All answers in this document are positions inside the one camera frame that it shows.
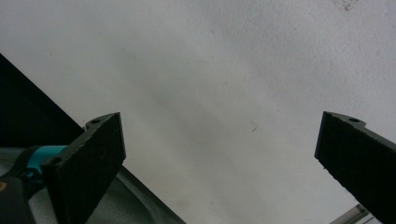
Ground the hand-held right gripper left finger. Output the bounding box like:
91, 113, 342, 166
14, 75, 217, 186
41, 112, 127, 224

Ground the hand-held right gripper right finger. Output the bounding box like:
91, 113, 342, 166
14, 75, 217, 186
314, 110, 396, 224

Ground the grey metal bar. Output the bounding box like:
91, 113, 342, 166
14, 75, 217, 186
329, 203, 372, 224

